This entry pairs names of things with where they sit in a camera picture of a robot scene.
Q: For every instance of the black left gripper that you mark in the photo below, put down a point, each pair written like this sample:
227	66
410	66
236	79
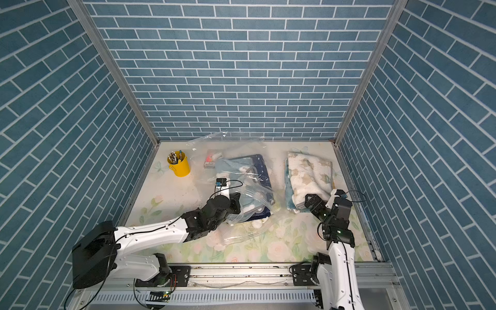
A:
235	201

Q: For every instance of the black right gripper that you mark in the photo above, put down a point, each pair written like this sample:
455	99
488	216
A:
314	200

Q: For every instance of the light blue cloud blanket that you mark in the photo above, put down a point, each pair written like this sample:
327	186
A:
253	197

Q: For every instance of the cream fluffy navy-trimmed blanket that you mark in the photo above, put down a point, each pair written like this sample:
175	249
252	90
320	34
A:
309	175

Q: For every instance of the clear plastic vacuum bag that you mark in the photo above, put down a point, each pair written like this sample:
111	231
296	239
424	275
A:
234	145

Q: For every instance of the blue cloud pattern blanket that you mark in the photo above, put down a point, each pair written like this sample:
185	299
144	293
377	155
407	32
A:
288	189

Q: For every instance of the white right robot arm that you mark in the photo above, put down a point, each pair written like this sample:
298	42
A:
335	271

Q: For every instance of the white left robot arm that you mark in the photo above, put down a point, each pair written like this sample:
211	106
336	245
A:
108	251

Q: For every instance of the navy blue star blanket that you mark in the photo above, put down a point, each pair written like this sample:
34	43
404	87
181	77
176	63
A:
261	177

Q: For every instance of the highlighter marker pack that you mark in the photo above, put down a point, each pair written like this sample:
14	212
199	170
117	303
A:
211	158

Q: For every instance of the yellow metal pen bucket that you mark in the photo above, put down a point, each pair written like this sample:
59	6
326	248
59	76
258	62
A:
181	170

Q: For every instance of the pens in bucket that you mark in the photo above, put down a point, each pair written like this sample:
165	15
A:
176	157

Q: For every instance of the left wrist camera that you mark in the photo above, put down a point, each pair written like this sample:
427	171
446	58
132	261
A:
222	187

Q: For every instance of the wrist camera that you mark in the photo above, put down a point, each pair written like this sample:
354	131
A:
336	196
222	187

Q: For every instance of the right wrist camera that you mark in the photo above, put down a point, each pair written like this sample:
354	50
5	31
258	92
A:
336	196

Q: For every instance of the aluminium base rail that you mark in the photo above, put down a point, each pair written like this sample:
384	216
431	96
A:
211	286

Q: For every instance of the right aluminium corner post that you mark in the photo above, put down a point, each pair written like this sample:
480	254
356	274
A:
391	22

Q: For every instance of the aluminium corner post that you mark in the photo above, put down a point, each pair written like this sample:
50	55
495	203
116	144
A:
79	9
391	22

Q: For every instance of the left aluminium corner post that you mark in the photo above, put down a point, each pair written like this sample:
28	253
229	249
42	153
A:
79	9

